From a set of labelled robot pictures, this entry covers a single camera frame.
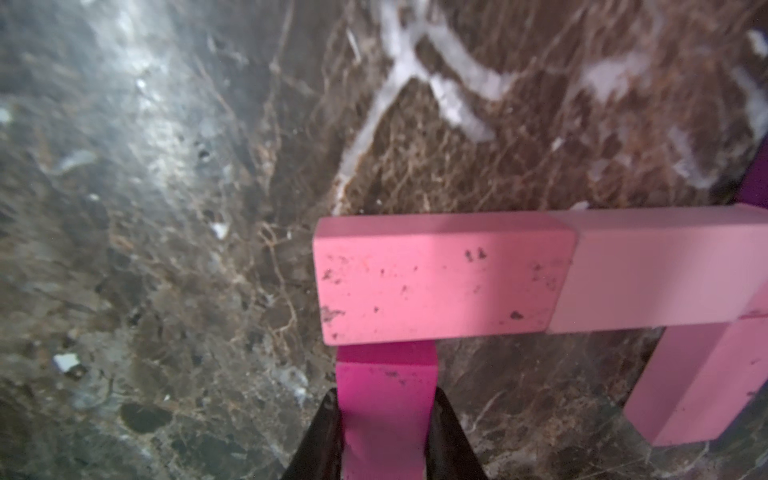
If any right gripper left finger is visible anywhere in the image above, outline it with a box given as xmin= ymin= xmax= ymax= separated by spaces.
xmin=281 ymin=388 xmax=343 ymax=480

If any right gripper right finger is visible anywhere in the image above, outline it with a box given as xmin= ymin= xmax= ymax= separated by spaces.
xmin=425 ymin=388 xmax=488 ymax=480

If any magenta block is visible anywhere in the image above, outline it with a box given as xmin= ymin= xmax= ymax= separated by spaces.
xmin=336 ymin=341 xmax=438 ymax=480

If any pink block horizontal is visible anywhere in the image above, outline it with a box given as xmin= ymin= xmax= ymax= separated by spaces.
xmin=312 ymin=212 xmax=577 ymax=346

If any light pink block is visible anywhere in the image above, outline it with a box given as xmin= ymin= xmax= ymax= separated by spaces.
xmin=548 ymin=204 xmax=767 ymax=334

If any dark purple block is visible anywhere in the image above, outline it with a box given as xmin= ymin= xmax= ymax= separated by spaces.
xmin=734 ymin=137 xmax=768 ymax=209

